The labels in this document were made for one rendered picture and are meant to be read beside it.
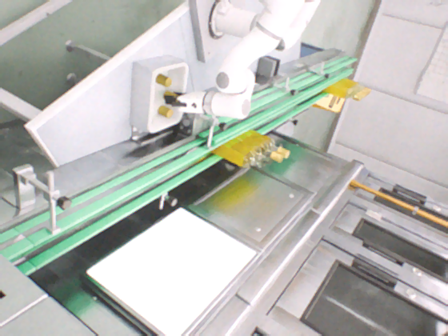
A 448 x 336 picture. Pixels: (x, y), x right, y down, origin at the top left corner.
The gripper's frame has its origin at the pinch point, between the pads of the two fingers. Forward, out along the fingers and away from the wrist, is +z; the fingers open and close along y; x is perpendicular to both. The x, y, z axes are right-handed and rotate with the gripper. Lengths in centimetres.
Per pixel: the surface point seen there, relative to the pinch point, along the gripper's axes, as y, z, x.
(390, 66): 604, 56, -101
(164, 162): -10.6, -2.2, -19.0
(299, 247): 7, -44, -50
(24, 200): -56, 1, -12
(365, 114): 601, 88, -186
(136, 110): -10.6, 7.5, -2.3
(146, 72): -10.1, 1.0, 10.6
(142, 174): -21.7, -2.9, -18.8
